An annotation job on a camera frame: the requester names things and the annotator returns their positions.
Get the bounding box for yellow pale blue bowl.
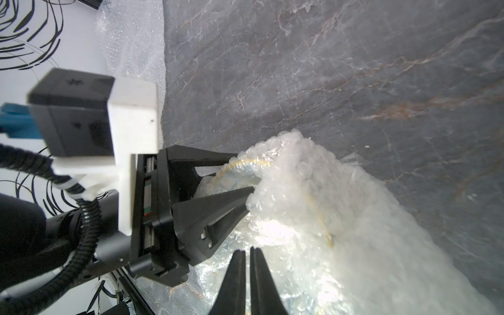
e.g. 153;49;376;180
197;157;334;248

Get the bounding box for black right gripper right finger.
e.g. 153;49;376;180
249;248;287;315

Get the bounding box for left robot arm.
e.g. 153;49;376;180
1;145;253;314

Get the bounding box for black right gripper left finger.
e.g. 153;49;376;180
209;250;246;315

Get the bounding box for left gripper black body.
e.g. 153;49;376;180
94;151;189;287

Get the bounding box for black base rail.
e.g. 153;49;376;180
80;267;155;315

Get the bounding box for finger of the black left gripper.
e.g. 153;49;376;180
173;187;255;266
167;145;238;201

